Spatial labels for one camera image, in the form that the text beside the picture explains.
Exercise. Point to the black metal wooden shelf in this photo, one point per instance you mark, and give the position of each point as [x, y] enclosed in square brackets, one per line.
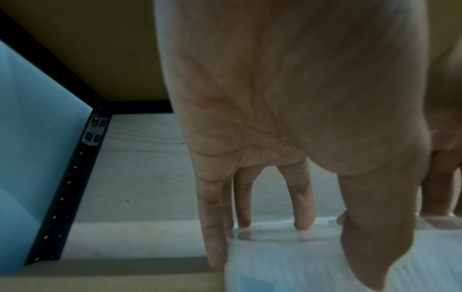
[144, 171]

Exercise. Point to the person's left hand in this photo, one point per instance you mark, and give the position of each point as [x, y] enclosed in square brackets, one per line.
[288, 85]

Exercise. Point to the person's right hand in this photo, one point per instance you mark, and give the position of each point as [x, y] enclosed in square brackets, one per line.
[447, 114]

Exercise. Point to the cotton bud tub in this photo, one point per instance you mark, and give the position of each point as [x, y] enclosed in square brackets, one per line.
[281, 256]

